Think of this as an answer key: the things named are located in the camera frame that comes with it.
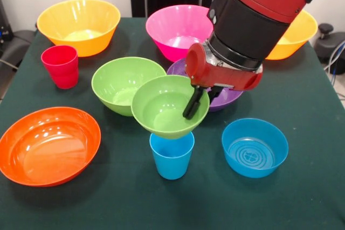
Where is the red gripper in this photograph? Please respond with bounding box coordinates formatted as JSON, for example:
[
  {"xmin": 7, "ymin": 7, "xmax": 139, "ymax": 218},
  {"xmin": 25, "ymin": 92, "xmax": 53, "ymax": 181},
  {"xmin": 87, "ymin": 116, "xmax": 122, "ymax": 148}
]
[{"xmin": 182, "ymin": 43, "xmax": 264, "ymax": 120}]

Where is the small green bowl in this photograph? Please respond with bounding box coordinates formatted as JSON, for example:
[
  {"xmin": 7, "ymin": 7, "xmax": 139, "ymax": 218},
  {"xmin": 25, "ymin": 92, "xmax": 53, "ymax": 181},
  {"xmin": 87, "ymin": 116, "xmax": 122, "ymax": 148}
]
[{"xmin": 131, "ymin": 75, "xmax": 210, "ymax": 140}]

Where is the purple bowl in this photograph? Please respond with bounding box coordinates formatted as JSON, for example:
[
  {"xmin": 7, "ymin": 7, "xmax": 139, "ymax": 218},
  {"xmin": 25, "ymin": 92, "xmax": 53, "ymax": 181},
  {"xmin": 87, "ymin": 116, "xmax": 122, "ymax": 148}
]
[{"xmin": 166, "ymin": 57, "xmax": 245, "ymax": 113}]

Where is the pink large bowl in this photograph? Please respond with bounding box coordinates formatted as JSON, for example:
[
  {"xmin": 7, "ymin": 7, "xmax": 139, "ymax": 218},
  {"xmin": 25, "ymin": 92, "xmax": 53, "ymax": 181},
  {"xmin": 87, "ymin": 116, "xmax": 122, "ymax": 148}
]
[{"xmin": 145, "ymin": 4, "xmax": 216, "ymax": 63}]

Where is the blue cup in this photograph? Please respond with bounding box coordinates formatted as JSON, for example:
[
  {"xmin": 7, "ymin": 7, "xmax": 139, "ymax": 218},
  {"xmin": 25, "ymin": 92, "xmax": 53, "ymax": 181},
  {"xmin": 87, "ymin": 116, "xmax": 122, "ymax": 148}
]
[{"xmin": 149, "ymin": 131, "xmax": 195, "ymax": 180}]

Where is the blue bowl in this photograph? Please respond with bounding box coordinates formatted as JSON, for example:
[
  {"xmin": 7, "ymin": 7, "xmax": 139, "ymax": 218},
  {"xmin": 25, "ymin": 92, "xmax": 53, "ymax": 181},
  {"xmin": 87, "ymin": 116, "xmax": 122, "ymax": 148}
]
[{"xmin": 221, "ymin": 117, "xmax": 289, "ymax": 179}]

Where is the large green bowl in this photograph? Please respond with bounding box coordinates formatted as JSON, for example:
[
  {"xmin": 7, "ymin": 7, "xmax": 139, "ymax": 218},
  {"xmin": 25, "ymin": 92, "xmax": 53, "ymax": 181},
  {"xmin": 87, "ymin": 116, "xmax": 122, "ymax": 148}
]
[{"xmin": 91, "ymin": 57, "xmax": 168, "ymax": 117}]

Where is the yellow-orange large bowl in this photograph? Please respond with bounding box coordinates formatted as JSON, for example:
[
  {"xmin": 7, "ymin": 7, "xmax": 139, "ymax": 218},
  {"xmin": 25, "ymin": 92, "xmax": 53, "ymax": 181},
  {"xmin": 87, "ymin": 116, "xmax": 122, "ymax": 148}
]
[
  {"xmin": 265, "ymin": 10, "xmax": 319, "ymax": 60},
  {"xmin": 36, "ymin": 0, "xmax": 121, "ymax": 58}
]

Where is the dark green tablecloth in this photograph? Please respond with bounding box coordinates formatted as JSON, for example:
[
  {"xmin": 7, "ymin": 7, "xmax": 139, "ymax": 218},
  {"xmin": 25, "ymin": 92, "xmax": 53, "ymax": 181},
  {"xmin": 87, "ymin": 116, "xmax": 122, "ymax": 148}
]
[{"xmin": 0, "ymin": 17, "xmax": 345, "ymax": 230}]

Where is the red cup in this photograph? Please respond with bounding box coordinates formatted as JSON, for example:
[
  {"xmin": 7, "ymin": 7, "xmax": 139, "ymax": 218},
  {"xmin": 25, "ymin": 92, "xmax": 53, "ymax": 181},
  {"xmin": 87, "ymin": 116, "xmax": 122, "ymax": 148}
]
[{"xmin": 40, "ymin": 45, "xmax": 79, "ymax": 90}]

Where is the orange shallow bowl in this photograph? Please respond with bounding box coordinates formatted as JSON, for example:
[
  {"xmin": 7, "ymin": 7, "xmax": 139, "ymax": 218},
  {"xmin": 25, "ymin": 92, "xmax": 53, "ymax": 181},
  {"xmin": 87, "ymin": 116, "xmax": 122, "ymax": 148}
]
[{"xmin": 0, "ymin": 106, "xmax": 102, "ymax": 187}]

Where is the grey office chair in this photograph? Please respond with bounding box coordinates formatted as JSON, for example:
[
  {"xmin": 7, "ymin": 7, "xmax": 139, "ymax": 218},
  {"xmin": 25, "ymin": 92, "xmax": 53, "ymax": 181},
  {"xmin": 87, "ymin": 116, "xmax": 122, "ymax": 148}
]
[{"xmin": 0, "ymin": 30, "xmax": 37, "ymax": 69}]

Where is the black computer equipment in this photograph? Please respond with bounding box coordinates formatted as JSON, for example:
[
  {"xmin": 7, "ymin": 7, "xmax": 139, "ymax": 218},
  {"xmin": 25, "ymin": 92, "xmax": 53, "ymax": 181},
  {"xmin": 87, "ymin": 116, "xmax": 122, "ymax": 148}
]
[{"xmin": 0, "ymin": 0, "xmax": 13, "ymax": 44}]

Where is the grey cable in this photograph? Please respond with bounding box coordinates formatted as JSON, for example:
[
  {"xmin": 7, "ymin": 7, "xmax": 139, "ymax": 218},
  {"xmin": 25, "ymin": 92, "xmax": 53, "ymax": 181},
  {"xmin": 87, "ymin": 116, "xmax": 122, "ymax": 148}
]
[{"xmin": 324, "ymin": 40, "xmax": 345, "ymax": 71}]

